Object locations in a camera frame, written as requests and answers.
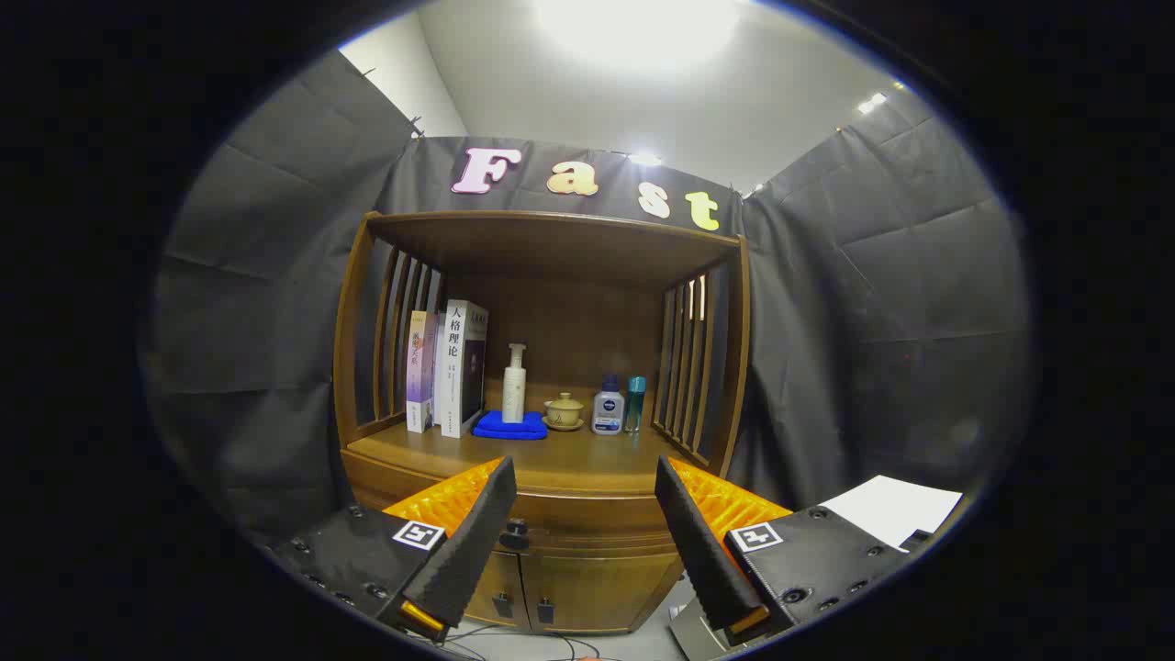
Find white bottle with blue pump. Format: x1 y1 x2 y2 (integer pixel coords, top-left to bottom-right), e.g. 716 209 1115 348
591 375 627 436

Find wooden countertop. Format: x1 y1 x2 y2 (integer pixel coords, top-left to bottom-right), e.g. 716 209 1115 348
341 420 715 499

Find wooden cabinet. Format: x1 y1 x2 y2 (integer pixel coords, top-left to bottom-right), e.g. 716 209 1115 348
332 209 752 636

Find thick white book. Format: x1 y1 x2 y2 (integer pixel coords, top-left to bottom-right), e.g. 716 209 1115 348
439 299 489 439

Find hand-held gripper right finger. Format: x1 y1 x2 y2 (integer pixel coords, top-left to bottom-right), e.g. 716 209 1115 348
654 454 933 648

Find thin white book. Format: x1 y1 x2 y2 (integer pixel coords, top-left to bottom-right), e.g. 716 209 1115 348
433 312 448 428

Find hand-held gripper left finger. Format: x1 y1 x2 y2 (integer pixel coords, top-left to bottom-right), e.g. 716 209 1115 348
274 456 519 644

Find wooden drawer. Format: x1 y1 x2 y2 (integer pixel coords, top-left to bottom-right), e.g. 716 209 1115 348
341 450 685 556

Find black floor cables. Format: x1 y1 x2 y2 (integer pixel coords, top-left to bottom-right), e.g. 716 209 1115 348
445 626 602 661

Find large ceiling light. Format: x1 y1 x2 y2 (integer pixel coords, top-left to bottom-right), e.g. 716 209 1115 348
537 0 740 70

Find beige lidded teacup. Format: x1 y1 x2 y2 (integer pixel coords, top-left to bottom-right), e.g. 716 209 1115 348
542 392 586 432

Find blue folded cloth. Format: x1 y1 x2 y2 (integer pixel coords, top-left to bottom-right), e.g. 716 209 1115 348
473 409 549 441

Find purple book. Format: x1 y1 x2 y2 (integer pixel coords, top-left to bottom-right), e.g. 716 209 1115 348
407 310 440 434

